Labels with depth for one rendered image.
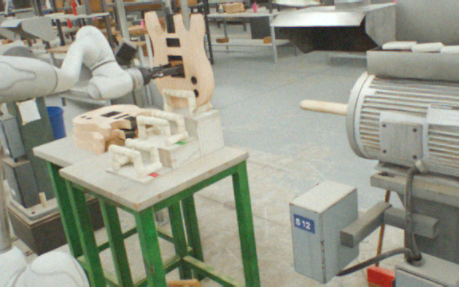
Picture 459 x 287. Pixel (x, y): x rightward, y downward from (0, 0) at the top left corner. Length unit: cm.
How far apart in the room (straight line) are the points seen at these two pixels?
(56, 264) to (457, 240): 104
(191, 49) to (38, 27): 137
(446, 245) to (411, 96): 38
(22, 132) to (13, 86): 216
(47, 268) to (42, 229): 214
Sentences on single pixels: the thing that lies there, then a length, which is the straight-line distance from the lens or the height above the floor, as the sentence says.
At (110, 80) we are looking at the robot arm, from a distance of 188.
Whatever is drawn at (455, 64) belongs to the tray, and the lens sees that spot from 118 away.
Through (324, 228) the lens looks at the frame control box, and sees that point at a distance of 117.
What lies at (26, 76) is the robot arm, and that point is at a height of 147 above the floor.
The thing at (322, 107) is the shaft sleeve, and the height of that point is 125.
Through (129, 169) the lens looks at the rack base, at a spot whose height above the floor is 94.
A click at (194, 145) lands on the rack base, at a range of 204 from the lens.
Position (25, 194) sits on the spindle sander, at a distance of 360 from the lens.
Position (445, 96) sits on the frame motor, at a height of 134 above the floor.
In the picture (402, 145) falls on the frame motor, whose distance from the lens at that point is 121.
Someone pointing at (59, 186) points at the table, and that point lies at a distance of 282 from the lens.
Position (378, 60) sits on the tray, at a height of 141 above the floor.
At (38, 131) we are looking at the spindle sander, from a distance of 355.
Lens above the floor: 166
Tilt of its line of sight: 19 degrees down
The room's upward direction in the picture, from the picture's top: 7 degrees counter-clockwise
